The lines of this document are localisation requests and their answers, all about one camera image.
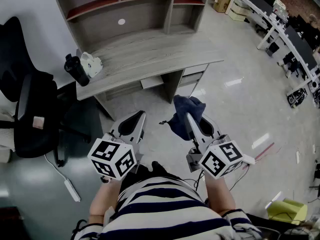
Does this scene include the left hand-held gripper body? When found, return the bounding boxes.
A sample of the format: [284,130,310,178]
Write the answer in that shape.
[87,132,144,181]

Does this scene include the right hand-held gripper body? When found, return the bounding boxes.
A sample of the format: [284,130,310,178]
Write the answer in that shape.
[186,133,256,180]

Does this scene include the dark blue cloth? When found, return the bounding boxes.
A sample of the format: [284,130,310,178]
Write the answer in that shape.
[159,94,207,141]

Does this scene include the person's left forearm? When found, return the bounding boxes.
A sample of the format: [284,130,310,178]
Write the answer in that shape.
[88,178,123,225]

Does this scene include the person's right forearm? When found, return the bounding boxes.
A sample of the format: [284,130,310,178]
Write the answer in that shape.
[203,172,237,216]

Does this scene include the grey wooden desk with shelves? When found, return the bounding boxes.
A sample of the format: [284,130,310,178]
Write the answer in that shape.
[74,26,225,121]

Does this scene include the person's black trousers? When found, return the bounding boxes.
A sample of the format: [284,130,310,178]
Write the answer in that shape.
[119,160,198,192]

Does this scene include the white power strip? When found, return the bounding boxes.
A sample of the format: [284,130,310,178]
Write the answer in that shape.
[64,179,81,202]

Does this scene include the white crumpled plastic bag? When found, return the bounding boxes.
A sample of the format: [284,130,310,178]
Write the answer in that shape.
[80,51,104,79]

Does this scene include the black bottle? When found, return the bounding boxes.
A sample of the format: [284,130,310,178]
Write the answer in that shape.
[63,53,90,87]

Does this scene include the person's striped shirt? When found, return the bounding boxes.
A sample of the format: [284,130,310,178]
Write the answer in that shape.
[72,168,263,240]

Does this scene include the pink tag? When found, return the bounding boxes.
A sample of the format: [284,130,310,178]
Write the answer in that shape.
[32,116,45,129]

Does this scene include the black mesh office chair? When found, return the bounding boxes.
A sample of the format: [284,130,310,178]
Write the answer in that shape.
[0,16,103,167]

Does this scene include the yellow-green bag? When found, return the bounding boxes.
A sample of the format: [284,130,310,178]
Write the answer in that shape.
[266,198,308,226]

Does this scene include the black and white floor device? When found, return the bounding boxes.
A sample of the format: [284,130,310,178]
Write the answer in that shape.
[286,87,308,109]

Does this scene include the black bin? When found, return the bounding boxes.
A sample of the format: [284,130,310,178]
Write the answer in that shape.
[266,41,280,57]

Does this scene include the white cardboard box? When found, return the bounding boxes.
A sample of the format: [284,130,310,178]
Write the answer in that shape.
[228,2,251,22]

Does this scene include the brown cardboard box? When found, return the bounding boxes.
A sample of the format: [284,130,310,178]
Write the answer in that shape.
[212,0,231,14]

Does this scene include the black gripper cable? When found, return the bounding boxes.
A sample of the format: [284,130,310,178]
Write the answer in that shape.
[184,168,208,192]

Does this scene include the white power cable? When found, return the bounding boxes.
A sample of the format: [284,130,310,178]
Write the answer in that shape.
[44,153,68,183]

